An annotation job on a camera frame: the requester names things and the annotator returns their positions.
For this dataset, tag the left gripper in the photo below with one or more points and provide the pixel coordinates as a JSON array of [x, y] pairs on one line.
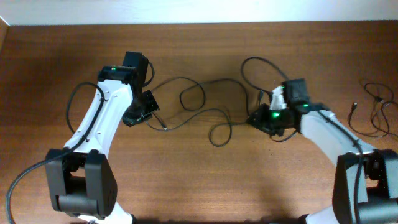
[[130, 120]]

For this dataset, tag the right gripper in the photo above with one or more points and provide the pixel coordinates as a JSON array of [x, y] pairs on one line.
[[262, 121]]

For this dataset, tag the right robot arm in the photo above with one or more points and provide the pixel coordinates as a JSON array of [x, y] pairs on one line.
[[365, 187]]

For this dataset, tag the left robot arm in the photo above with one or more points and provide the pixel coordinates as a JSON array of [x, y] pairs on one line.
[[80, 180]]

